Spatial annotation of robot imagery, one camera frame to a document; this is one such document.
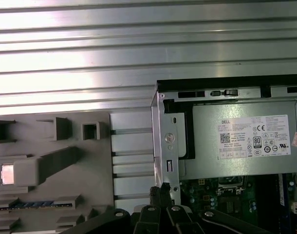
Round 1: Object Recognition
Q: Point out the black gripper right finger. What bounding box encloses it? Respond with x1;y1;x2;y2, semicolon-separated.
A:
160;182;280;234

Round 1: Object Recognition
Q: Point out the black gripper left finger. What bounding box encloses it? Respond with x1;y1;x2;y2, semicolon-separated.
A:
63;185;167;234

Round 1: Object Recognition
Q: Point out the CPU socket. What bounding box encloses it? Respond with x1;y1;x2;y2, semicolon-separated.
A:
218;194;248;216

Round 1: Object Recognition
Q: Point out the green motherboard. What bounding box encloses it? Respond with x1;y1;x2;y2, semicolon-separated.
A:
179;173;297;234

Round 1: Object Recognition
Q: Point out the metal socket cover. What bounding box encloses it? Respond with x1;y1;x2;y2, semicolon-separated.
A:
216;175;249;195

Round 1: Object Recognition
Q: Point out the grey power supply unit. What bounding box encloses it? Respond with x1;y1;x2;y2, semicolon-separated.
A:
177;101;297;181

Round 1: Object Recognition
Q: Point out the grey parts rack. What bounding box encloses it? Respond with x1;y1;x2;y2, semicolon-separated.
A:
0;111;114;234

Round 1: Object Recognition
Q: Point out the black PC case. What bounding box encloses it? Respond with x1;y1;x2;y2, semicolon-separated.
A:
150;79;297;234

